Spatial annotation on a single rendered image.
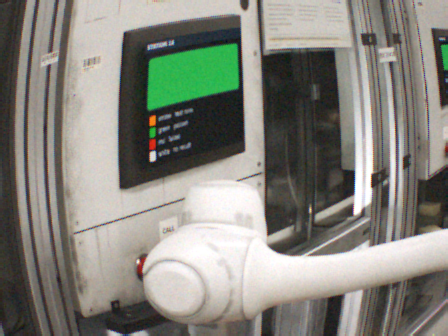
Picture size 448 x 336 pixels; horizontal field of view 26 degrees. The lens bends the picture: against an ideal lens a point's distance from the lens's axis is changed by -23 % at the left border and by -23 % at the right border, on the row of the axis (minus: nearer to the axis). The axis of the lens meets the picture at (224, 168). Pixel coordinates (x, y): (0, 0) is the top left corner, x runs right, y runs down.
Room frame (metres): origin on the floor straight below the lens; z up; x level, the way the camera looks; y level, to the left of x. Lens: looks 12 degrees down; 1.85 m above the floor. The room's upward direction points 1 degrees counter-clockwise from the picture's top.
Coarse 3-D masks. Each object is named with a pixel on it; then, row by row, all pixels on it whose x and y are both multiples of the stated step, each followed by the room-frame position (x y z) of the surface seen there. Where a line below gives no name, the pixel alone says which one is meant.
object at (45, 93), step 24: (48, 0) 1.26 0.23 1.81; (48, 24) 1.27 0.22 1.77; (48, 48) 1.28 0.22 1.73; (48, 72) 1.29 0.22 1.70; (48, 96) 1.29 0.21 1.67; (408, 96) 2.15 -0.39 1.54; (48, 120) 1.29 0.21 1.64; (408, 120) 2.15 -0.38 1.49; (48, 144) 1.29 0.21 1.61; (408, 144) 2.14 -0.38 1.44; (48, 168) 1.29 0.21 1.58; (408, 168) 2.14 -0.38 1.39; (48, 192) 1.29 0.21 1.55; (408, 192) 2.15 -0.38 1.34; (48, 216) 1.29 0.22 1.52; (408, 216) 2.15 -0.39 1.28; (48, 240) 1.27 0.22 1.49; (48, 264) 1.27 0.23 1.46; (72, 312) 1.29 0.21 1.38; (288, 312) 2.15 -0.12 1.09; (312, 312) 2.14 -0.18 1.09
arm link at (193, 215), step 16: (192, 192) 1.40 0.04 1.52; (208, 192) 1.38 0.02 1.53; (224, 192) 1.38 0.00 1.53; (240, 192) 1.38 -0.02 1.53; (256, 192) 1.41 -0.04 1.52; (192, 208) 1.38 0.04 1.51; (208, 208) 1.37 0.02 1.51; (224, 208) 1.37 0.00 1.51; (240, 208) 1.37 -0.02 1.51; (256, 208) 1.39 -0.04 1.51; (192, 224) 1.37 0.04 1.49; (208, 224) 1.36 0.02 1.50; (224, 224) 1.36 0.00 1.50; (240, 224) 1.37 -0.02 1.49; (256, 224) 1.38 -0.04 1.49
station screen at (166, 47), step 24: (168, 48) 1.44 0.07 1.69; (192, 48) 1.48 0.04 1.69; (240, 48) 1.57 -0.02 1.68; (144, 72) 1.40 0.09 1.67; (240, 72) 1.57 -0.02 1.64; (144, 96) 1.40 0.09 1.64; (216, 96) 1.52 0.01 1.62; (240, 96) 1.57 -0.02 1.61; (144, 120) 1.40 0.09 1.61; (168, 120) 1.44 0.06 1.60; (192, 120) 1.48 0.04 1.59; (216, 120) 1.52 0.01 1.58; (240, 120) 1.57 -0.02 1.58; (144, 144) 1.40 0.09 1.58; (168, 144) 1.44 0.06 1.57; (192, 144) 1.48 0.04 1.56; (216, 144) 1.52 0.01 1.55; (144, 168) 1.40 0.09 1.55
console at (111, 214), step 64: (128, 0) 1.40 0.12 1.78; (192, 0) 1.52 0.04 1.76; (64, 64) 1.33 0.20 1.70; (128, 64) 1.39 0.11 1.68; (256, 64) 1.64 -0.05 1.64; (64, 128) 1.31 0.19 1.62; (128, 128) 1.39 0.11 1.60; (256, 128) 1.64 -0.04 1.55; (64, 192) 1.31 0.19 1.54; (128, 192) 1.41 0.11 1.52; (64, 256) 1.33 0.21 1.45; (128, 256) 1.40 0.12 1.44
